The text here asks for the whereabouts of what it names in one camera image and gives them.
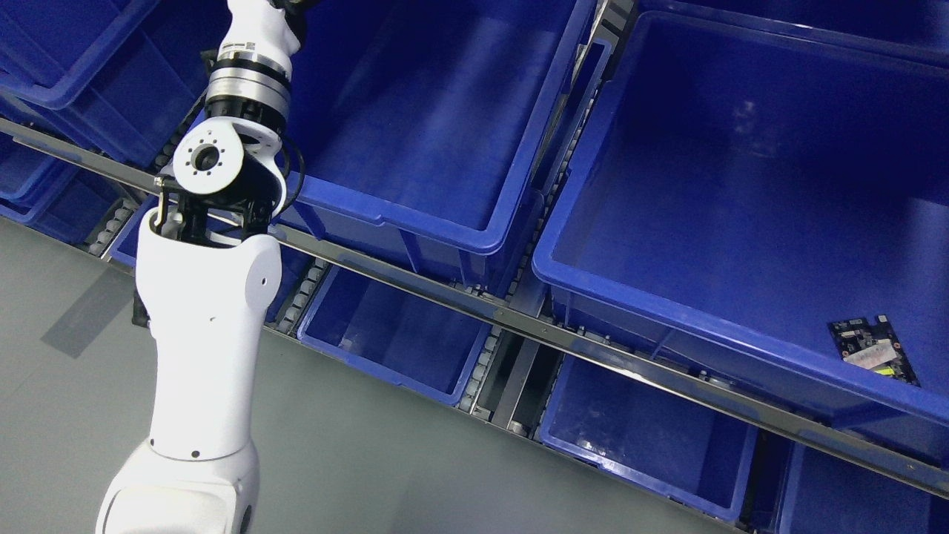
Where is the metal roller shelf rack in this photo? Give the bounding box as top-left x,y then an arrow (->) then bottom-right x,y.
0,0 -> 949,534

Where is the large blue bin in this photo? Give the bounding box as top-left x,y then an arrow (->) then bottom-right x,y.
533,2 -> 947,466
189,0 -> 600,291

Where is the large blue bin right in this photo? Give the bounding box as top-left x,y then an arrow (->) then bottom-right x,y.
533,2 -> 947,466

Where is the blue bin far left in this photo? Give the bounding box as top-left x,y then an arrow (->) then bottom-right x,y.
1,1 -> 231,168

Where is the blue bin bottom right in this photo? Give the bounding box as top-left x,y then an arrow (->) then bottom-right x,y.
537,356 -> 757,524

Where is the large blue bin centre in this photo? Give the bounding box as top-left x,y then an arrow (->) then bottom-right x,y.
189,0 -> 600,291

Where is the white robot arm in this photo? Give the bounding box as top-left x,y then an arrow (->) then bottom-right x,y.
95,1 -> 313,533

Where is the blue bin bottom centre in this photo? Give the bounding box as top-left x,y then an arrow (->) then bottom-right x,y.
296,267 -> 491,406

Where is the green circuit board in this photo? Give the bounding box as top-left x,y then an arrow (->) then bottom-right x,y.
827,314 -> 921,386

